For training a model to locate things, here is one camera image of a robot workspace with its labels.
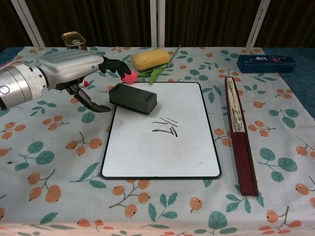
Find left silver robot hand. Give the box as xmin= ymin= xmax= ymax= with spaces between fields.
xmin=35 ymin=49 xmax=132 ymax=113

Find black board eraser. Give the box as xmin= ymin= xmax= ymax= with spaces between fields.
xmin=108 ymin=83 xmax=158 ymax=116

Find open rectangular tin can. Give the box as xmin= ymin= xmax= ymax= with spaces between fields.
xmin=61 ymin=31 xmax=87 ymax=52

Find dark pleated curtain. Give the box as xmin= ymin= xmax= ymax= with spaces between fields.
xmin=0 ymin=0 xmax=315 ymax=49

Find artificial red tulip flower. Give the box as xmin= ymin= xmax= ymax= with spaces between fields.
xmin=122 ymin=44 xmax=182 ymax=87

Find yellow sponge with green pad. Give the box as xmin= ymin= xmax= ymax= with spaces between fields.
xmin=130 ymin=48 xmax=170 ymax=73

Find floral printed tablecloth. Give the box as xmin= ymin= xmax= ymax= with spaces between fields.
xmin=0 ymin=45 xmax=315 ymax=236

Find white board with black rim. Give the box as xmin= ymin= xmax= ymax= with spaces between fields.
xmin=101 ymin=82 xmax=222 ymax=179

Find folded dark red fan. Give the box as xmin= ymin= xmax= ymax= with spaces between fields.
xmin=225 ymin=75 xmax=259 ymax=197

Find blue oblong printed box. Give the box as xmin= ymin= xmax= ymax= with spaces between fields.
xmin=236 ymin=54 xmax=297 ymax=74

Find white metal frame post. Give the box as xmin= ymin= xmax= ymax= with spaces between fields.
xmin=11 ymin=0 xmax=46 ymax=47
xmin=246 ymin=0 xmax=271 ymax=47
xmin=149 ymin=0 xmax=165 ymax=47

